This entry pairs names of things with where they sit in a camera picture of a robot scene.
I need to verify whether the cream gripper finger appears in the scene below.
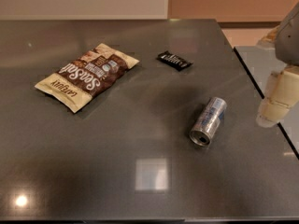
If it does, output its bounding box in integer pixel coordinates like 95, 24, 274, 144
256, 64, 299, 128
257, 27, 278, 49

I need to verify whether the silver blue redbull can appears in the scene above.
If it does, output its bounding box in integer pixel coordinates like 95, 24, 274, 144
190, 97, 227, 147

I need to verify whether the grey side table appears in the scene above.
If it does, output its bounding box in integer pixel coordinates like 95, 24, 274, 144
234, 46, 299, 159

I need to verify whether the black candy bar wrapper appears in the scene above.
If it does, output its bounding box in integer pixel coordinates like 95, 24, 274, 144
157, 50, 192, 71

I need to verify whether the brown cream snack bag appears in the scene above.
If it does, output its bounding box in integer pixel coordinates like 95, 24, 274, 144
36, 43, 138, 113

